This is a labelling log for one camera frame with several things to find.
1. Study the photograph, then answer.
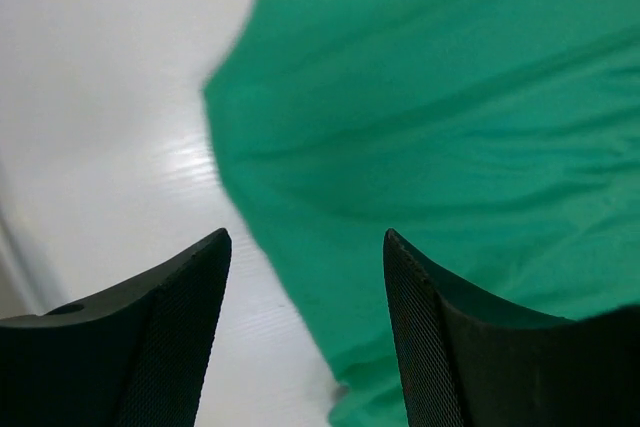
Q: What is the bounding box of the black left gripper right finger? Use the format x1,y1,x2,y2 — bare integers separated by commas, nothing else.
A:
383,230,639,427

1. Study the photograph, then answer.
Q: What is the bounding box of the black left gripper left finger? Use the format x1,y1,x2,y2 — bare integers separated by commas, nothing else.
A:
1,229,232,427

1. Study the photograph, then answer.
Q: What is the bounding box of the green tank top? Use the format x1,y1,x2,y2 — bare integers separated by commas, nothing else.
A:
204,0,639,426

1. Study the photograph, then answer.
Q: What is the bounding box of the aluminium table edge rail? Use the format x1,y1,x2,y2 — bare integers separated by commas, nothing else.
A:
1,172,66,314

